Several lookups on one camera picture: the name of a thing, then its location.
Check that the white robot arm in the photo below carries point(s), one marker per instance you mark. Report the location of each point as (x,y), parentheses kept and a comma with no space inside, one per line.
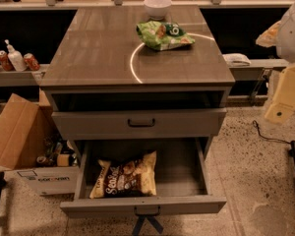
(282,36)

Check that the grey drawer cabinet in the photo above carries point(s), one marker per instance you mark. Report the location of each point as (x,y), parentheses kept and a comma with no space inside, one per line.
(101,65)

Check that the cardboard box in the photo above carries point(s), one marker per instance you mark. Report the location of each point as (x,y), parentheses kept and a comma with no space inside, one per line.
(29,146)

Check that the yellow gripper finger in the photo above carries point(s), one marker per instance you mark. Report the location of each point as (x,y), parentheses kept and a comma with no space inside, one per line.
(282,105)

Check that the brown chip bag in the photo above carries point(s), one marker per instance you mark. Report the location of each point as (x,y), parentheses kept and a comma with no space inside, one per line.
(133,178)

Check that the white pump bottle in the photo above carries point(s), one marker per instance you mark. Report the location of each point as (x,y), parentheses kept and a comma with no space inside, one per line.
(15,57)

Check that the red soda can right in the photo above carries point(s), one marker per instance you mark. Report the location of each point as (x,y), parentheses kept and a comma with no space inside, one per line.
(31,62)

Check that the green chip bag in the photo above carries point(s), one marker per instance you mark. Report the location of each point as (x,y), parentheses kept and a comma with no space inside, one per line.
(161,36)

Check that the red soda can left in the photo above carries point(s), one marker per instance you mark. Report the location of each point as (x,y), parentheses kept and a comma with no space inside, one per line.
(5,62)

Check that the closed upper drawer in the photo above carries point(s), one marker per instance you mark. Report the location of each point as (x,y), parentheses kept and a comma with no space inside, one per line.
(143,124)

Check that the white bowl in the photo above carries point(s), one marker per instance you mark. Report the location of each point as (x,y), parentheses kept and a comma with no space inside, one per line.
(157,9)

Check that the red soda can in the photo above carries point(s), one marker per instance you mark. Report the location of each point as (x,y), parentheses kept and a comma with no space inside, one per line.
(31,62)
(5,62)

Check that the white folded cloth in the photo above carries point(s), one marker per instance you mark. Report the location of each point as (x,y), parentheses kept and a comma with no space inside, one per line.
(236,59)

